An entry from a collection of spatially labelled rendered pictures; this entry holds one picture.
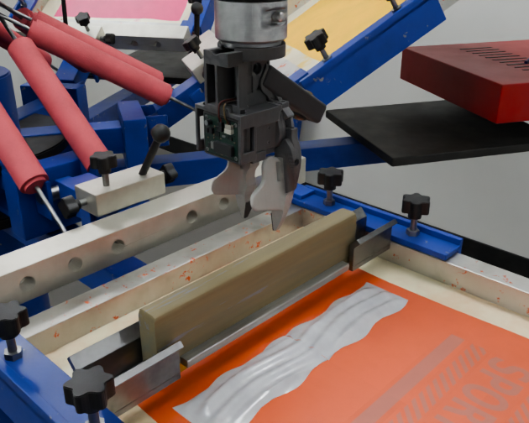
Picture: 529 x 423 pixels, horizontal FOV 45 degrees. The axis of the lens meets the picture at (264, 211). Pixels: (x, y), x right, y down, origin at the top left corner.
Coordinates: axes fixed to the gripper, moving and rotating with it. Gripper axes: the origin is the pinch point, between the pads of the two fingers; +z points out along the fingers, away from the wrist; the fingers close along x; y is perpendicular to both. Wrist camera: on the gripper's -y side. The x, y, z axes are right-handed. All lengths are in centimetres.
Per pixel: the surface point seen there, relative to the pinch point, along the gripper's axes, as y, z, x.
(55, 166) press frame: 0.9, 7.1, -49.1
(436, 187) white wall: -200, 79, -83
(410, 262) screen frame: -25.7, 14.9, 5.6
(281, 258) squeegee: -2.0, 6.7, 1.1
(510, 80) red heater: -90, 0, -11
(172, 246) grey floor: -114, 111, -171
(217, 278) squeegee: 7.7, 6.0, 0.0
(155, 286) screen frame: 5.9, 14.3, -15.0
